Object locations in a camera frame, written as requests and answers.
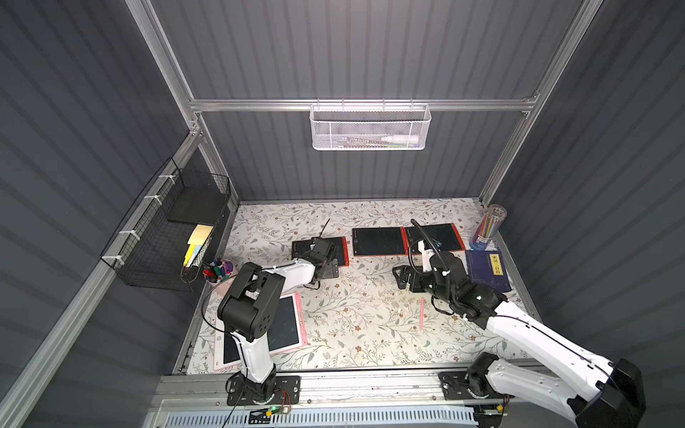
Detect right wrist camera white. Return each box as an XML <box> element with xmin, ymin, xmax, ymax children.
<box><xmin>417</xmin><ymin>240</ymin><xmax>435</xmax><ymax>273</ymax></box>

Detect red tablet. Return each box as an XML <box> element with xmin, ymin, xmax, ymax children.
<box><xmin>352</xmin><ymin>228</ymin><xmax>408</xmax><ymax>257</ymax></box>
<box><xmin>291</xmin><ymin>236</ymin><xmax>344</xmax><ymax>267</ymax></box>
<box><xmin>405</xmin><ymin>223</ymin><xmax>466</xmax><ymax>255</ymax></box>

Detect yellow sticky notes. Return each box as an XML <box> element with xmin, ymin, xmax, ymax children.
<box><xmin>184</xmin><ymin>225</ymin><xmax>213</xmax><ymax>268</ymax></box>

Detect black wire wall basket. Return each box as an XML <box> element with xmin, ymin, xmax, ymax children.
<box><xmin>101</xmin><ymin>159</ymin><xmax>231</xmax><ymax>292</ymax></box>

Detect clear cup coloured pencils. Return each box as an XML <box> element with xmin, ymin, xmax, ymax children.
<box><xmin>469</xmin><ymin>204</ymin><xmax>508</xmax><ymax>251</ymax></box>

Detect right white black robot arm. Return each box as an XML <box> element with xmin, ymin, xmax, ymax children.
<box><xmin>392</xmin><ymin>251</ymin><xmax>647</xmax><ymax>427</ymax></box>

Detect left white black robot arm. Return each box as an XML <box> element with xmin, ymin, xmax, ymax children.
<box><xmin>217</xmin><ymin>238</ymin><xmax>338</xmax><ymax>402</ymax></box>

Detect white wire mesh basket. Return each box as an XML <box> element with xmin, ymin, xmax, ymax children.
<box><xmin>310</xmin><ymin>102</ymin><xmax>432</xmax><ymax>152</ymax></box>

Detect white marker in basket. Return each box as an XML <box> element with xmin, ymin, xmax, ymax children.
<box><xmin>380</xmin><ymin>135</ymin><xmax>421</xmax><ymax>146</ymax></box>

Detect dark blue notebook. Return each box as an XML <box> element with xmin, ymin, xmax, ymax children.
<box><xmin>466</xmin><ymin>251</ymin><xmax>512</xmax><ymax>294</ymax></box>

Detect pink cup with markers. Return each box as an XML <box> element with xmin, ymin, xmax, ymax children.
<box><xmin>202</xmin><ymin>259</ymin><xmax>235</xmax><ymax>284</ymax></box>

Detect black tray in basket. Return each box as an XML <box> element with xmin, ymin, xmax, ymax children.
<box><xmin>167</xmin><ymin>187</ymin><xmax>226</xmax><ymax>226</ymax></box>

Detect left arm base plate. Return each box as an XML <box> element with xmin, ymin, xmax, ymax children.
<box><xmin>226</xmin><ymin>373</ymin><xmax>301</xmax><ymax>407</ymax></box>

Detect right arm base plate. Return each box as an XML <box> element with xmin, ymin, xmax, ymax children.
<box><xmin>438</xmin><ymin>370</ymin><xmax>512</xmax><ymax>401</ymax></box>

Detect pink white writing tablet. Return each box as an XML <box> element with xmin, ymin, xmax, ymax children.
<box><xmin>212</xmin><ymin>292</ymin><xmax>308</xmax><ymax>373</ymax></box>

